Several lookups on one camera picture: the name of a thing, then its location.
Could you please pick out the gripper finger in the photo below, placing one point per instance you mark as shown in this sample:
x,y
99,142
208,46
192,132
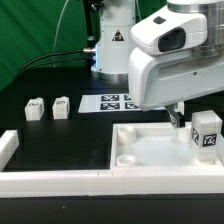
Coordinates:
x,y
176,118

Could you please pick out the white square tabletop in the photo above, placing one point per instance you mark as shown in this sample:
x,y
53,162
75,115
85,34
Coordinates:
x,y
159,144

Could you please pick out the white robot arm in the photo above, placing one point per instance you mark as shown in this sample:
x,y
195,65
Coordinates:
x,y
174,55

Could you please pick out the white U-shaped obstacle fence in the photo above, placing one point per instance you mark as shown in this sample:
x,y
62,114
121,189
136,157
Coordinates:
x,y
206,178

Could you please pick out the white sheet with AprilTags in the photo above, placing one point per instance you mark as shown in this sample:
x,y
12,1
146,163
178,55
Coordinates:
x,y
106,103

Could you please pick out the black vertical pole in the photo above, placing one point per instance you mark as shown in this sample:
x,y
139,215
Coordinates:
x,y
90,35

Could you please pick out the green backdrop curtain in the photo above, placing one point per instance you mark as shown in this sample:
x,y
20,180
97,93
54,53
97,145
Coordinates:
x,y
30,28

